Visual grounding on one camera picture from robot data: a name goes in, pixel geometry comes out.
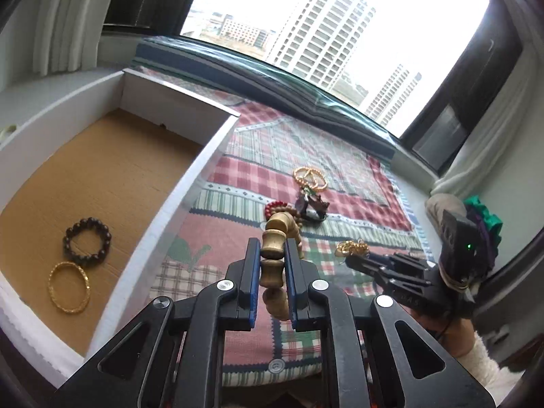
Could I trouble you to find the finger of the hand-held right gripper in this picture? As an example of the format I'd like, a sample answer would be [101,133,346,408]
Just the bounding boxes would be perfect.
[373,269,411,292]
[345,253,428,271]

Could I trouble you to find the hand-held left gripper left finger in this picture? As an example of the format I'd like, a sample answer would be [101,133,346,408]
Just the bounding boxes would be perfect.
[53,238,261,408]

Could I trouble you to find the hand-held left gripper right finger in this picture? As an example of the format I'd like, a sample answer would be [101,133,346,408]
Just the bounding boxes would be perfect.
[284,238,496,408]

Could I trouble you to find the beige carved bamboo-style bracelet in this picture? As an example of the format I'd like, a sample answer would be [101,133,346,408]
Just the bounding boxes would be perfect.
[260,212,301,321]

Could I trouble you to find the gold and cream ring ornaments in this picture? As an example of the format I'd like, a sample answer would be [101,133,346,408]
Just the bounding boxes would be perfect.
[335,240,370,258]

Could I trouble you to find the tan wooden bead bracelet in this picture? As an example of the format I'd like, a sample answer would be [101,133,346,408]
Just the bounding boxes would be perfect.
[280,208,307,261]

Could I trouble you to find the red bead bracelet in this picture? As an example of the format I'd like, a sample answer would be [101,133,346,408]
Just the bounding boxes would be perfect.
[264,199,295,222]

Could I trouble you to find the dark leather cord bracelet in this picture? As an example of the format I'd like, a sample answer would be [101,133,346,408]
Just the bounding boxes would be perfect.
[296,192,331,222]

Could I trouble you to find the gold bead necklace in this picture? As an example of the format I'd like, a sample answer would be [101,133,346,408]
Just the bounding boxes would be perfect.
[292,167,329,193]

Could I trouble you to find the white cardboard box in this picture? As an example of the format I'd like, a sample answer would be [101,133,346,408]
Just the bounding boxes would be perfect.
[0,67,241,390]

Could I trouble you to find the person's right forearm white sleeve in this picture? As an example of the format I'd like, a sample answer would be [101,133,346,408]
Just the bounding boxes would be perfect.
[459,330,530,402]

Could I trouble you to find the person's right hand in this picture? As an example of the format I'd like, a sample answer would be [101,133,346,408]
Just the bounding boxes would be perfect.
[409,310,474,360]

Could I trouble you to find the beige cushion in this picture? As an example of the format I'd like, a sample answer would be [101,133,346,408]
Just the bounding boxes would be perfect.
[426,193,466,241]

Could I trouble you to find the green plastic object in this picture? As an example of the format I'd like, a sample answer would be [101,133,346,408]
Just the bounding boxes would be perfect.
[464,195,503,245]

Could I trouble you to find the white curtain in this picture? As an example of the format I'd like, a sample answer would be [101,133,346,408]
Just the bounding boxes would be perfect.
[33,0,129,75]
[430,89,544,198]

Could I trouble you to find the grey metal window panel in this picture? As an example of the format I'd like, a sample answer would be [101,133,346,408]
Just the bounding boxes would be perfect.
[413,103,463,166]

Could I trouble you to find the plaid patchwork blanket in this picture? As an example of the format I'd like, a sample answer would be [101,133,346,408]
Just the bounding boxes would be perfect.
[147,65,428,387]

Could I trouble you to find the slim high-rise building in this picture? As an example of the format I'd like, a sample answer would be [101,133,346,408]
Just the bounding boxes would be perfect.
[364,64,423,129]

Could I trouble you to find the gold bangle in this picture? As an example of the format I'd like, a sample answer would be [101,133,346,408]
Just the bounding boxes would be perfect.
[47,261,91,315]

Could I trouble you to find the dark blue window seat cushion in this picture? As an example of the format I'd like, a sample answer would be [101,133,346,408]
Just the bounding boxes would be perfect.
[131,35,399,161]

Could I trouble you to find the tall high-rise building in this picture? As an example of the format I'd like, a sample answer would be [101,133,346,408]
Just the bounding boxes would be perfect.
[266,0,377,91]

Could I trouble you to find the low red brick building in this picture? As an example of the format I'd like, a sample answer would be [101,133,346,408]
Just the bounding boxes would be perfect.
[218,14,277,48]

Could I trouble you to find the black cable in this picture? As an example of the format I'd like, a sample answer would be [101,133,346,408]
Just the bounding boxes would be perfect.
[438,312,457,343]

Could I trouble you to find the dark bead bracelet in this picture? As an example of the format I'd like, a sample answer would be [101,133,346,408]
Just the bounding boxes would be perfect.
[63,218,113,268]

